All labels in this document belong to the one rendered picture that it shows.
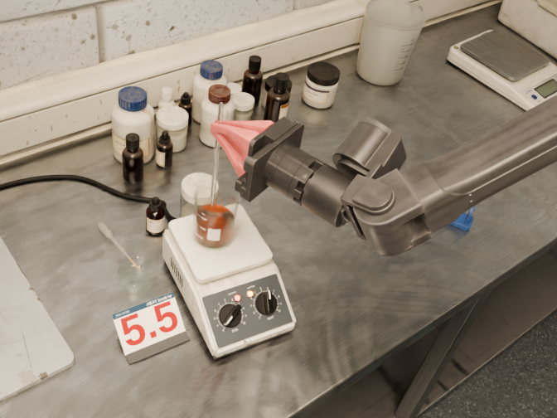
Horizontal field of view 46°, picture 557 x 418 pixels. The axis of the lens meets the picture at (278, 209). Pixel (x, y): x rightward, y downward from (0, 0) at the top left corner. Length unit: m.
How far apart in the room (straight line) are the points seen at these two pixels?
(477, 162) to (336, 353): 0.38
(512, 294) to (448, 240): 0.95
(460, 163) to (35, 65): 0.74
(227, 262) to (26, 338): 0.29
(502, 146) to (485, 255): 0.48
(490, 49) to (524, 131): 0.93
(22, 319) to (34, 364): 0.07
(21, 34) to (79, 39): 0.10
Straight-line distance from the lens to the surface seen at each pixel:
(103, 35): 1.22
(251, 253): 0.94
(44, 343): 0.95
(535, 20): 1.83
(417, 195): 0.70
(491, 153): 0.73
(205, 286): 0.92
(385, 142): 0.77
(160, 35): 1.27
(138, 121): 1.13
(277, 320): 0.94
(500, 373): 2.02
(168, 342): 0.94
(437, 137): 1.39
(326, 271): 1.06
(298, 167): 0.75
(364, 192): 0.69
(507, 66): 1.61
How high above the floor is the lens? 1.55
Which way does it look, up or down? 45 degrees down
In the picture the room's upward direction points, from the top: 11 degrees clockwise
